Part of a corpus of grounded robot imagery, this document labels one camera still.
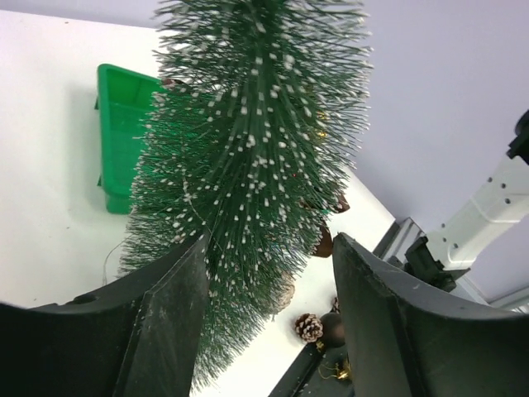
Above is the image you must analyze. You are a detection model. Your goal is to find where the dark brown bauble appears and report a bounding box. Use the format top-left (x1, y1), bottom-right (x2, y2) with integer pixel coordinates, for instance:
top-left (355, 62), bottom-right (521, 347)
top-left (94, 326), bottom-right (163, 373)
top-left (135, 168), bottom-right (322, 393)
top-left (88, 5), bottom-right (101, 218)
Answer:
top-left (320, 313), bottom-right (345, 348)

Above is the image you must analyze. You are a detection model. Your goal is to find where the fairy light wire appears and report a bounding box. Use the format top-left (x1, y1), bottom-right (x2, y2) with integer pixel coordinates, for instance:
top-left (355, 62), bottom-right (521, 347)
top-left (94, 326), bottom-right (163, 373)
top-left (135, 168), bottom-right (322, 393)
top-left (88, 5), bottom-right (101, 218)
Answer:
top-left (101, 239), bottom-right (129, 286)

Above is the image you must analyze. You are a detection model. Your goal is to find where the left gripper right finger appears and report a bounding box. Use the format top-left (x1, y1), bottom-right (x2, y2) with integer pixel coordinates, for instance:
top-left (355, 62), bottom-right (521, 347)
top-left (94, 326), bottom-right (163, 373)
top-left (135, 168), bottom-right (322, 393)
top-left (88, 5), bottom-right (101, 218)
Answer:
top-left (331, 232), bottom-right (529, 397)

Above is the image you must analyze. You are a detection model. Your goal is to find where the pine cone pair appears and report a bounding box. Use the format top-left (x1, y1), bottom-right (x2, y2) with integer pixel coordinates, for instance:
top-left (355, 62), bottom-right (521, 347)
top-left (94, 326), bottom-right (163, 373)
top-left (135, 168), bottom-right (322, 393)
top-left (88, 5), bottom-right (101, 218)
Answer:
top-left (331, 297), bottom-right (340, 313)

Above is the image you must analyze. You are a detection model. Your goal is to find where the green plastic tray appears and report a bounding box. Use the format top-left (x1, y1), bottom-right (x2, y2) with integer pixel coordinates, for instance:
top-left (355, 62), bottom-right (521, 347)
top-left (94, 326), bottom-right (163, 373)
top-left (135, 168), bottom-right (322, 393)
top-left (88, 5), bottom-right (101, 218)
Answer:
top-left (94, 64), bottom-right (160, 215)

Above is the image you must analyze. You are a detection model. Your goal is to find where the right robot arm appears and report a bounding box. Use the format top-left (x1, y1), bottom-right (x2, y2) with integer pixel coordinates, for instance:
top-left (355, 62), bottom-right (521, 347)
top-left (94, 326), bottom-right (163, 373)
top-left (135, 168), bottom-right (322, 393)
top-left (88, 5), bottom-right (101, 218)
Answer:
top-left (403, 113), bottom-right (528, 292)

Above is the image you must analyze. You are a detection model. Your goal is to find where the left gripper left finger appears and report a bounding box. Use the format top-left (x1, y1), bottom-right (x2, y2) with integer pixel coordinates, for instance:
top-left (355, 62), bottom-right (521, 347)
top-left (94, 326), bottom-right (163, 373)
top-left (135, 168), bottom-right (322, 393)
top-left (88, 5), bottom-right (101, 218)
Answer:
top-left (1, 237), bottom-right (208, 396)

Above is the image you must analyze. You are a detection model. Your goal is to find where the small green christmas tree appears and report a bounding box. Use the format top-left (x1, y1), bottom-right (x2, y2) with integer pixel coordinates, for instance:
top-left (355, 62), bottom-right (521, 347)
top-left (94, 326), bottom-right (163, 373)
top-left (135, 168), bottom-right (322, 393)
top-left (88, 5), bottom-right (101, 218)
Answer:
top-left (119, 1), bottom-right (372, 390)

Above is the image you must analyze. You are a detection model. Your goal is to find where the brown ribbon bow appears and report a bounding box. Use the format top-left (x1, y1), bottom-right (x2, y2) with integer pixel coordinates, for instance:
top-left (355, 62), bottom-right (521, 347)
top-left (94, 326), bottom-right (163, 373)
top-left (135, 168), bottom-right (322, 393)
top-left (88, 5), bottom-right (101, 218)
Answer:
top-left (301, 191), bottom-right (350, 258)

